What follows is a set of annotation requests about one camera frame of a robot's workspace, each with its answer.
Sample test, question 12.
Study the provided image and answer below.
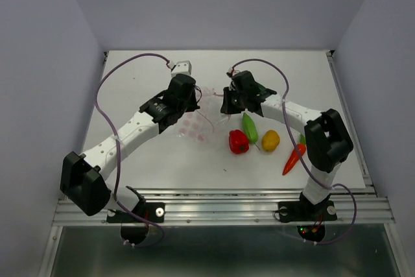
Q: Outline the light green toy gourd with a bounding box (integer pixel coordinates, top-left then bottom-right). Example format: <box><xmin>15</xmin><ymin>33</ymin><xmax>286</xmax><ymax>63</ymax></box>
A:
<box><xmin>242</xmin><ymin>112</ymin><xmax>259</xmax><ymax>149</ymax></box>

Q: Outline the clear zip top bag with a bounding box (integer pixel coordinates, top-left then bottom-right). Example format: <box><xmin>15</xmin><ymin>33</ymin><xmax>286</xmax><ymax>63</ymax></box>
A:
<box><xmin>174</xmin><ymin>87</ymin><xmax>230</xmax><ymax>145</ymax></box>

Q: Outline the red toy bell pepper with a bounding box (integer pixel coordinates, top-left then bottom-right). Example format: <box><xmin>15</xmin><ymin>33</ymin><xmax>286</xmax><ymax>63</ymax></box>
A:
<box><xmin>228</xmin><ymin>129</ymin><xmax>249</xmax><ymax>154</ymax></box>

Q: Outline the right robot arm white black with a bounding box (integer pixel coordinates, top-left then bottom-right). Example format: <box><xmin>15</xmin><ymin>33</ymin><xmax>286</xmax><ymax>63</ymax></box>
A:
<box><xmin>221</xmin><ymin>69</ymin><xmax>353</xmax><ymax>223</ymax></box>

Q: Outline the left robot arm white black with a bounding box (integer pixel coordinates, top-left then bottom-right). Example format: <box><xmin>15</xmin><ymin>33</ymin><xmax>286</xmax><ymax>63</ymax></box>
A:
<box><xmin>60</xmin><ymin>73</ymin><xmax>199</xmax><ymax>221</ymax></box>

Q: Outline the yellow toy potato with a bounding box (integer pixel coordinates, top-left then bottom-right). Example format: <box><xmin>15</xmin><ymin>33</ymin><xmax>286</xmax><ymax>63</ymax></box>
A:
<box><xmin>261</xmin><ymin>130</ymin><xmax>280</xmax><ymax>152</ymax></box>

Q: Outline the orange toy carrot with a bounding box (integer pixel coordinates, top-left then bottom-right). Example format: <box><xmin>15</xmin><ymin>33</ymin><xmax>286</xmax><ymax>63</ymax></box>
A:
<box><xmin>282</xmin><ymin>134</ymin><xmax>307</xmax><ymax>176</ymax></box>

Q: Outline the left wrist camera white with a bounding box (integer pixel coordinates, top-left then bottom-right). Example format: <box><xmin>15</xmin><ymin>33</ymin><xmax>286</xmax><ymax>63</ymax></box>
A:
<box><xmin>171</xmin><ymin>60</ymin><xmax>192</xmax><ymax>77</ymax></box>

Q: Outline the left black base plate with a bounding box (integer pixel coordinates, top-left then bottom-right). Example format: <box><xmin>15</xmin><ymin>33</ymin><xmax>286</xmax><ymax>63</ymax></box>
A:
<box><xmin>105</xmin><ymin>186</ymin><xmax>165</xmax><ymax>224</ymax></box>

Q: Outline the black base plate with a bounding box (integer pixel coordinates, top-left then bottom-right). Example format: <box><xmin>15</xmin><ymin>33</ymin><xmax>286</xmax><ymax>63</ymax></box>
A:
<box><xmin>105</xmin><ymin>186</ymin><xmax>165</xmax><ymax>224</ymax></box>
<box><xmin>277</xmin><ymin>193</ymin><xmax>337</xmax><ymax>223</ymax></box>

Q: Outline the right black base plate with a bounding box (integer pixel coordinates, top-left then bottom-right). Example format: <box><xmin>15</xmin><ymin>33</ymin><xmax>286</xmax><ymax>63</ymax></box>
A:
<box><xmin>277</xmin><ymin>193</ymin><xmax>337</xmax><ymax>223</ymax></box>

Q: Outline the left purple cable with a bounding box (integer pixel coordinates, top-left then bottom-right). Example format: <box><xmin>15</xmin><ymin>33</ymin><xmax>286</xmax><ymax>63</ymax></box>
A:
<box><xmin>95</xmin><ymin>53</ymin><xmax>174</xmax><ymax>248</ymax></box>

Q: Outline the aluminium frame rail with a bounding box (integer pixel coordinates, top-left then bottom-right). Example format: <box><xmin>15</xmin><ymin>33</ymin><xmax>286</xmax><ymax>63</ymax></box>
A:
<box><xmin>51</xmin><ymin>187</ymin><xmax>396</xmax><ymax>228</ymax></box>

